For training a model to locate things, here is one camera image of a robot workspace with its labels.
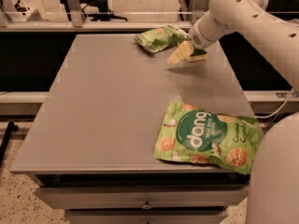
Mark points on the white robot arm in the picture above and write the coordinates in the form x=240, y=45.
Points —
x=274, y=181

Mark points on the green and yellow sponge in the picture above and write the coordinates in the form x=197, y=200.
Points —
x=197, y=55

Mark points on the black pole on floor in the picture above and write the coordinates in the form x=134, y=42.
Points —
x=11, y=127

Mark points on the lower grey drawer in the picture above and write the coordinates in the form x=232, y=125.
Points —
x=162, y=216

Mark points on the grey drawer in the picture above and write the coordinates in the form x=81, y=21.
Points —
x=140, y=197
x=162, y=216

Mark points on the large green Dang chip bag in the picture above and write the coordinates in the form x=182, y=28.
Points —
x=192, y=135

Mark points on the upper grey drawer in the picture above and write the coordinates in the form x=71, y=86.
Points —
x=140, y=197

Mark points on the grey drawer cabinet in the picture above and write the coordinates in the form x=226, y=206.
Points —
x=98, y=125

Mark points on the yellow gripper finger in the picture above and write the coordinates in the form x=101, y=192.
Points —
x=184, y=50

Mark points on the grey metal railing frame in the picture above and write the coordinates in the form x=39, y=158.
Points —
x=50, y=15

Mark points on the black office chair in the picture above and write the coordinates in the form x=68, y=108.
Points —
x=99, y=0

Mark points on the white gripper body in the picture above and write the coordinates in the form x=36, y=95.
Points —
x=195, y=37

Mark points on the small green chip bag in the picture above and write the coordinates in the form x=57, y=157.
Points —
x=158, y=39

